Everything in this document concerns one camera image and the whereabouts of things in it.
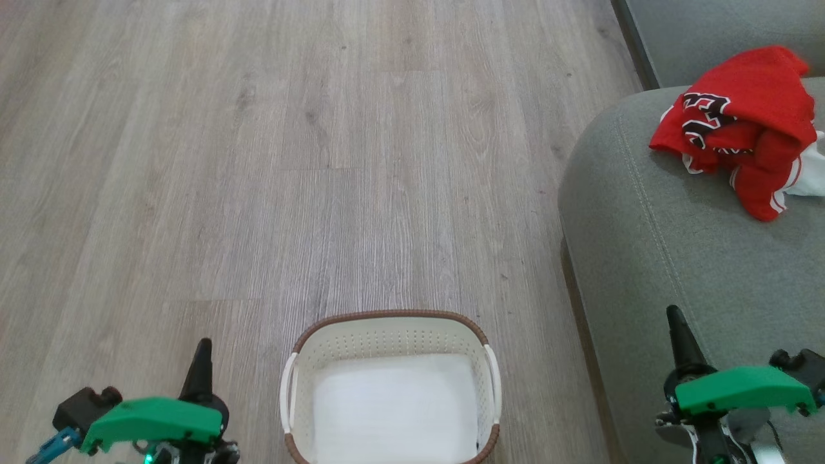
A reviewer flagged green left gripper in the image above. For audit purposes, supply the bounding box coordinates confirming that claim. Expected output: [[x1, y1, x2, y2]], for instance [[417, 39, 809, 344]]
[[81, 338, 230, 454]]

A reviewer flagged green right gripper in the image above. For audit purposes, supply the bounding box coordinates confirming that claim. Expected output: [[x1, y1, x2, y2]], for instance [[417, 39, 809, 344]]
[[665, 305, 818, 417]]

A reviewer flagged red jersey with black print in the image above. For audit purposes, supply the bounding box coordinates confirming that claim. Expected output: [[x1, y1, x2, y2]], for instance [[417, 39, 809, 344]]
[[649, 45, 818, 175]]

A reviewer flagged white basket with brown rim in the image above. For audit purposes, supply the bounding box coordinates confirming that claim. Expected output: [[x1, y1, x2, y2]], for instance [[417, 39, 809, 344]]
[[280, 310, 502, 464]]

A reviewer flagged grey sofa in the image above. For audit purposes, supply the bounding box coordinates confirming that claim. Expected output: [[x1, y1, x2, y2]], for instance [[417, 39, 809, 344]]
[[558, 77, 825, 464]]

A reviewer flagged grey sofa section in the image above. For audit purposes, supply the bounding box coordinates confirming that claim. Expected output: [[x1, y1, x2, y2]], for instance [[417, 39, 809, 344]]
[[611, 0, 825, 91]]

